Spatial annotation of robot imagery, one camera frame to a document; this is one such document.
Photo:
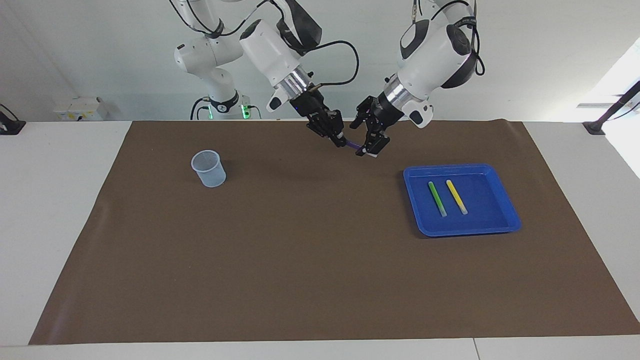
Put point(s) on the purple pen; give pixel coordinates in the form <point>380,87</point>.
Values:
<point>352,146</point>

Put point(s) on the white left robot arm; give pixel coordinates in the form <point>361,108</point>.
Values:
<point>430,55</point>

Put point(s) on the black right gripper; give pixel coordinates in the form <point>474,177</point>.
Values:
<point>310,107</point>

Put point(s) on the yellow pen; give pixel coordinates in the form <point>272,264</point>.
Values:
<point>456,196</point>

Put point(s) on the white wall socket box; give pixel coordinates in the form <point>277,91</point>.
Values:
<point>80,109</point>

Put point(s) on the brown table mat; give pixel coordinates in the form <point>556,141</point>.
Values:
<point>300,250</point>

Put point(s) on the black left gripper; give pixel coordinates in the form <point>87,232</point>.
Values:
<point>385,112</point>

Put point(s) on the black stand with pole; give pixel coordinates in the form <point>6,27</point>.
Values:
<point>597,127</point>

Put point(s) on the blue plastic tray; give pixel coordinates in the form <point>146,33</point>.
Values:
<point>490,210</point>

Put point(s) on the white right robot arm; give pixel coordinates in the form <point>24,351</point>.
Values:
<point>270,50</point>

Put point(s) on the clear plastic measuring cup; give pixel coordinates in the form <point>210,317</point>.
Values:
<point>210,176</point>

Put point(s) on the green pen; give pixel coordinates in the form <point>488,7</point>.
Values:
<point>437,199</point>

